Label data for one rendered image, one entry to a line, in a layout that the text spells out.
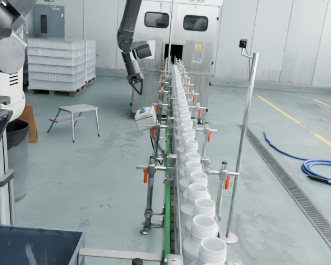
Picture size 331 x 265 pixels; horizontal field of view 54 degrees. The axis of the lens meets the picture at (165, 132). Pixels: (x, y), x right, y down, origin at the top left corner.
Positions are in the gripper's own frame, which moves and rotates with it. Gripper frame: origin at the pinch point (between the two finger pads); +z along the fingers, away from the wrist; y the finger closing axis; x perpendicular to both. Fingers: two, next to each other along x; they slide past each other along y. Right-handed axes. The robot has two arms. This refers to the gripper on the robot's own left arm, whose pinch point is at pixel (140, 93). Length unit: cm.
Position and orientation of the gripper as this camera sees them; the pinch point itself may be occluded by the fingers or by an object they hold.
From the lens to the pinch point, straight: 149.3
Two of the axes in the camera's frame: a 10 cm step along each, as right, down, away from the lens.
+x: -9.6, 2.6, 0.9
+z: 2.7, 9.2, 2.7
